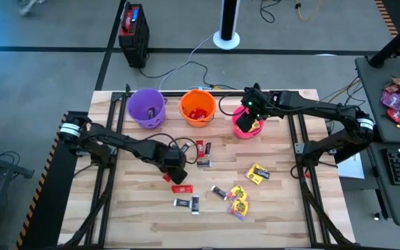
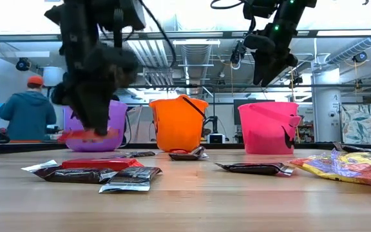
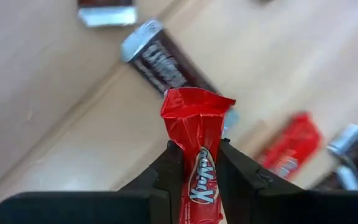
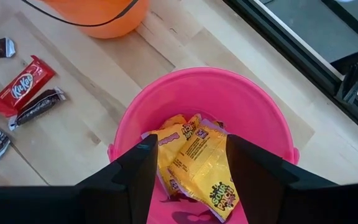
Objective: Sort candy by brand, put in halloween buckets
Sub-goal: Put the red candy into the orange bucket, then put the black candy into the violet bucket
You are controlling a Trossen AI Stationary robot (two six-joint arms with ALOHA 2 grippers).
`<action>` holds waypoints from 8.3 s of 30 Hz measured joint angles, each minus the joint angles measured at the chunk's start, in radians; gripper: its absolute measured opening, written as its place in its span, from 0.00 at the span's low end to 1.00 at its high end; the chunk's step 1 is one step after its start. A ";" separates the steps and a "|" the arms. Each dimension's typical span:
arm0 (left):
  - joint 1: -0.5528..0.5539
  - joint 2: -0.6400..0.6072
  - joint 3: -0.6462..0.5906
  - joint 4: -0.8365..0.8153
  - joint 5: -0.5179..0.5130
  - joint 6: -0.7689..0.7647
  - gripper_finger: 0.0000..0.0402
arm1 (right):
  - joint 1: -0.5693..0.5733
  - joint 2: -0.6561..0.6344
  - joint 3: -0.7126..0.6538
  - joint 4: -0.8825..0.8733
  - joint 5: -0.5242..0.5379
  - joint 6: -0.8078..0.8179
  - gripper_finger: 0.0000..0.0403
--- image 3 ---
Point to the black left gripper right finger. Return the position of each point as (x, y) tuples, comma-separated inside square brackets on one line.
[(275, 208)]

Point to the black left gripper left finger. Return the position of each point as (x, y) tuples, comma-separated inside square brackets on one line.
[(104, 208)]

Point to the red KitKat candy bar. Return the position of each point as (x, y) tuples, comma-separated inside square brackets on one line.
[(194, 124), (294, 146)]

